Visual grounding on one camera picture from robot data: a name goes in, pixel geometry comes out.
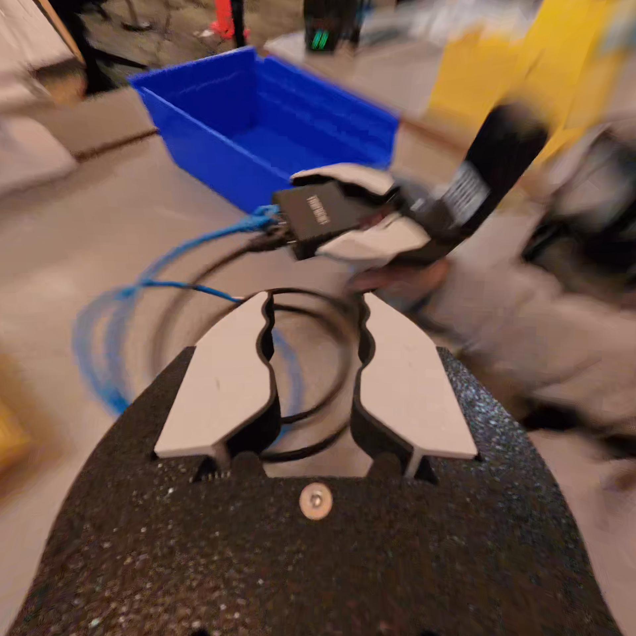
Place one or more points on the red plastic object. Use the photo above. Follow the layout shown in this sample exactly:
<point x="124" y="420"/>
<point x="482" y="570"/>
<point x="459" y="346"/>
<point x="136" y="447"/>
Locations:
<point x="223" y="20"/>

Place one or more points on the person's right hand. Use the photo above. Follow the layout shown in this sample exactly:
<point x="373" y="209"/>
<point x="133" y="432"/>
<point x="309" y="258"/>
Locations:
<point x="397" y="279"/>

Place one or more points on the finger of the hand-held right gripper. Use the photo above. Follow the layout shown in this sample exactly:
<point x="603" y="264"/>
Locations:
<point x="382" y="243"/>
<point x="360" y="176"/>

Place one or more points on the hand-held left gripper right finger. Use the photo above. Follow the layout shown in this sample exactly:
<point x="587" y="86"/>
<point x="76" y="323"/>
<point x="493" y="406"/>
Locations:
<point x="412" y="392"/>

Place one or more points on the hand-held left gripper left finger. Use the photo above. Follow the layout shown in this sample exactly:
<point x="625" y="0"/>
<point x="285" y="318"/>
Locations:
<point x="218" y="392"/>

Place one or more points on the black device with green lights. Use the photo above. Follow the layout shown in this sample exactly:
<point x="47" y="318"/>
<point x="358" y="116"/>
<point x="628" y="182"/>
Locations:
<point x="325" y="25"/>

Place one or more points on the yellow box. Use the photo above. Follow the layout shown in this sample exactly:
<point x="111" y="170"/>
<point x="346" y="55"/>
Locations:
<point x="497" y="64"/>

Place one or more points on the small black network box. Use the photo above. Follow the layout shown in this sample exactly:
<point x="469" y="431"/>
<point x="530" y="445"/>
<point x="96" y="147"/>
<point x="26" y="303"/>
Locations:
<point x="318" y="213"/>

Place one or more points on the person's right forearm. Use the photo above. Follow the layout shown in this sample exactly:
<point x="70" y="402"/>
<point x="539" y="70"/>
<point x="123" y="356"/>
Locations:
<point x="507" y="323"/>

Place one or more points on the blue plastic bin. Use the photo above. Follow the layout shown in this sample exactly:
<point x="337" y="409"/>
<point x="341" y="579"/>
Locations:
<point x="213" y="104"/>

